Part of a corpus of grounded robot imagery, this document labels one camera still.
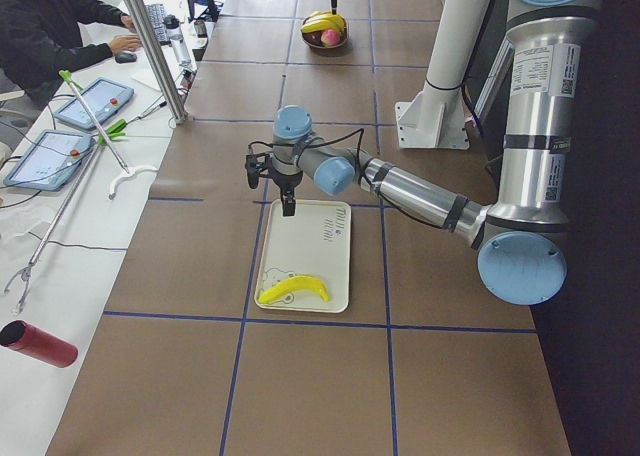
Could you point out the yellow banana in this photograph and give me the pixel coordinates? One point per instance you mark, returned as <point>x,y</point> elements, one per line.
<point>320,24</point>
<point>293,284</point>
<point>327,14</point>

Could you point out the brown wicker basket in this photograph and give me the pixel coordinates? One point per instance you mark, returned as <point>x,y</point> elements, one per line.
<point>313,39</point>

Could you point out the pink red apple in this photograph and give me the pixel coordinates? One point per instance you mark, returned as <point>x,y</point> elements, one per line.
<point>330,38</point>

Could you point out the white bear-print tray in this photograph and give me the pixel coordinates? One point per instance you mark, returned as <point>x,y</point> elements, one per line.
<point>316,241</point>

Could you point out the small metal cup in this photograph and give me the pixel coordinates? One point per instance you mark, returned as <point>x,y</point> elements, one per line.
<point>200,28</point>

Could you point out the grey water bottle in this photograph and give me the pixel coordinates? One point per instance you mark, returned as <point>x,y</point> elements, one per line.
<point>175,36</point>

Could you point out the teach pendant far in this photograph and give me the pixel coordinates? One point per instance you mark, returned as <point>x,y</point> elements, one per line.
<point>105,98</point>

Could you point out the teach pendant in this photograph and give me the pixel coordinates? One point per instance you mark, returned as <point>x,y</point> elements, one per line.
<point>51,160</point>
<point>105,98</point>

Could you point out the teach pendant near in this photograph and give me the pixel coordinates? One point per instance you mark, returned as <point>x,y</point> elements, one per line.
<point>51,160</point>

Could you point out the seated person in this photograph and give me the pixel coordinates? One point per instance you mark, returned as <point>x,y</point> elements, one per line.
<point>39,38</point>

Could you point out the red bottle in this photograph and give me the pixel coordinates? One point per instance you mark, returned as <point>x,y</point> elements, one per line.
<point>29,340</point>

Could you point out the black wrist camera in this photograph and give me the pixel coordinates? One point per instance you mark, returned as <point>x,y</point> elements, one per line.
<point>256,168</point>

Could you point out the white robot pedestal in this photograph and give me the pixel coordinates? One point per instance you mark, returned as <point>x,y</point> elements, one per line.
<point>435,118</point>

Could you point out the aluminium frame post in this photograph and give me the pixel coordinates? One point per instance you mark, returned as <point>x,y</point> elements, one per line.
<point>157,61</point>

